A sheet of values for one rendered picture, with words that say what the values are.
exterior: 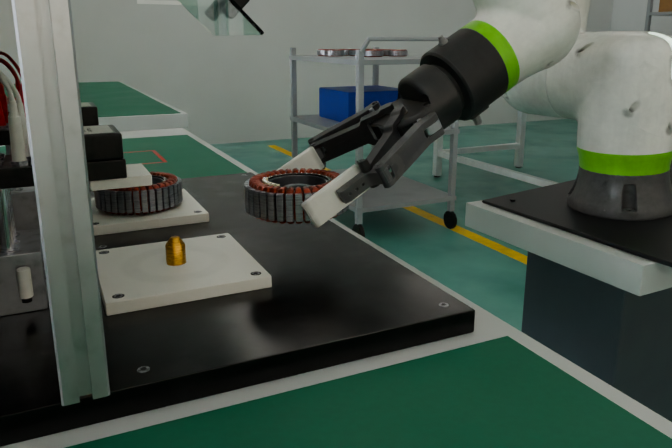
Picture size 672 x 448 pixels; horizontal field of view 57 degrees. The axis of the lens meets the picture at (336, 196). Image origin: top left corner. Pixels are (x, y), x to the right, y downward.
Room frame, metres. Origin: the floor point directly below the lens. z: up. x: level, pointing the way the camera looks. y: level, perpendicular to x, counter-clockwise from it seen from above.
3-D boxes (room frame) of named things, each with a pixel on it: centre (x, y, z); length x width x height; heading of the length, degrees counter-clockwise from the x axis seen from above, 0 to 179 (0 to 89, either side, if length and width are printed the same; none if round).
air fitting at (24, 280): (0.49, 0.26, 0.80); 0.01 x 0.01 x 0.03; 25
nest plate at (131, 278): (0.59, 0.16, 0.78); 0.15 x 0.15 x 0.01; 25
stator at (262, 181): (0.64, 0.04, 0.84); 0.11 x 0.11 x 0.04
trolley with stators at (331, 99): (3.46, -0.19, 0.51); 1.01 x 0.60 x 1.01; 25
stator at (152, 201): (0.81, 0.26, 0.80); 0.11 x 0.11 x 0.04
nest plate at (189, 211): (0.81, 0.26, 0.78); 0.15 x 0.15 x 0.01; 25
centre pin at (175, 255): (0.59, 0.16, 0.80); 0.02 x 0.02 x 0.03
